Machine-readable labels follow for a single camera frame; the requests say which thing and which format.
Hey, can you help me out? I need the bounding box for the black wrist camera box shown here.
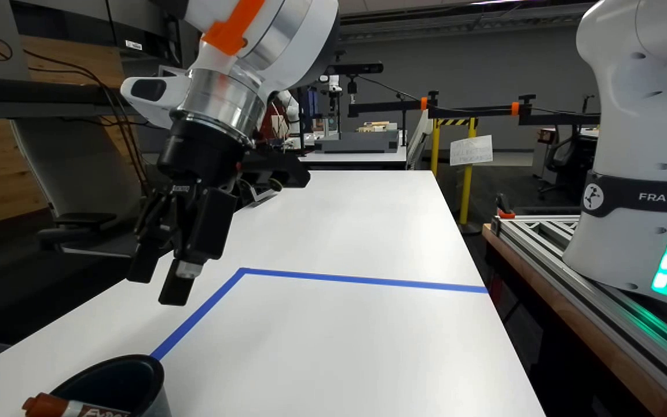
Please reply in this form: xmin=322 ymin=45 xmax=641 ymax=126
xmin=238 ymin=145 xmax=314 ymax=208

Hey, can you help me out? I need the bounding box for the black shelf beam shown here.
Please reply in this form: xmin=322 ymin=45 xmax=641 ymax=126
xmin=0 ymin=75 xmax=133 ymax=120

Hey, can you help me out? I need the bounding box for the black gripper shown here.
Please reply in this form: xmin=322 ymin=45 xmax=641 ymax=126
xmin=126 ymin=113 xmax=257 ymax=309

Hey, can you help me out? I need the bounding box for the white paper sign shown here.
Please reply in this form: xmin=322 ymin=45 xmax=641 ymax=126
xmin=447 ymin=131 xmax=497 ymax=169

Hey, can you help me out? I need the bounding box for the aluminium mounting rail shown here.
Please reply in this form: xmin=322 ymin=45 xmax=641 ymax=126
xmin=488 ymin=213 xmax=667 ymax=404

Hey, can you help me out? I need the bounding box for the short yellow post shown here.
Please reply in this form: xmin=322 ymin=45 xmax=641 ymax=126
xmin=428 ymin=119 xmax=444 ymax=178

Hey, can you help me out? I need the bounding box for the black bar with orange clamps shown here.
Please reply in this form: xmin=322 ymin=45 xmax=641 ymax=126
xmin=348 ymin=91 xmax=602 ymax=130

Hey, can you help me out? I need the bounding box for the tall yellow post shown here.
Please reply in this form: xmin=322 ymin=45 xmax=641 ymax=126
xmin=460 ymin=115 xmax=479 ymax=226

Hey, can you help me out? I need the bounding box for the black camera bar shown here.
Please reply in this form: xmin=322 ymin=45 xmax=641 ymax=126
xmin=332 ymin=60 xmax=388 ymax=78

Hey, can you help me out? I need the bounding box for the blue tape line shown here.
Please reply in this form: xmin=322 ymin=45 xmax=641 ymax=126
xmin=148 ymin=267 xmax=492 ymax=364

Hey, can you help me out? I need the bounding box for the white background table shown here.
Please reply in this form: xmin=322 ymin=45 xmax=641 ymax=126
xmin=302 ymin=145 xmax=413 ymax=172

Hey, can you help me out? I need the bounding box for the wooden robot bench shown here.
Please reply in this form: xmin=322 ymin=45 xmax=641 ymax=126
xmin=479 ymin=222 xmax=667 ymax=417

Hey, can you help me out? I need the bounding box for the red Expo marker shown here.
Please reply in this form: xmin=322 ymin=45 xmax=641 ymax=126
xmin=21 ymin=392 xmax=133 ymax=417

